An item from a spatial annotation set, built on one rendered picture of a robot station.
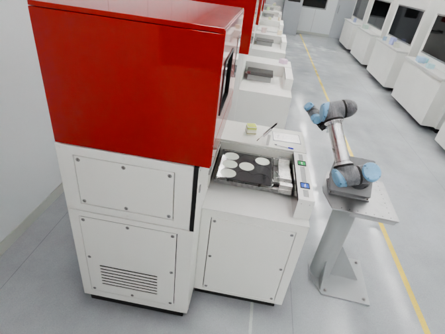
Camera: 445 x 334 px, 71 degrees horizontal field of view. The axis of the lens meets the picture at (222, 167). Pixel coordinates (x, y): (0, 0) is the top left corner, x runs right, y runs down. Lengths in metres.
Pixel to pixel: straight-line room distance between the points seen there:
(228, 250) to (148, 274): 0.50
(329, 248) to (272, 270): 0.57
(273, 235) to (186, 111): 0.95
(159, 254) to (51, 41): 1.17
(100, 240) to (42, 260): 0.93
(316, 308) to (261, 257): 0.71
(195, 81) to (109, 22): 0.37
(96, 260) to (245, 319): 1.07
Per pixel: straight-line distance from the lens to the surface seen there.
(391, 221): 2.19
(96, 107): 1.46
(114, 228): 1.83
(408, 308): 2.94
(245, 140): 2.27
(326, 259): 2.58
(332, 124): 2.04
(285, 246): 1.96
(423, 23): 8.24
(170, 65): 1.27
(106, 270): 2.13
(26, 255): 2.87
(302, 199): 1.81
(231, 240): 1.95
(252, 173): 2.02
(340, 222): 2.34
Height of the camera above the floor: 1.99
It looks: 32 degrees down
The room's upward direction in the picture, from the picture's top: 8 degrees clockwise
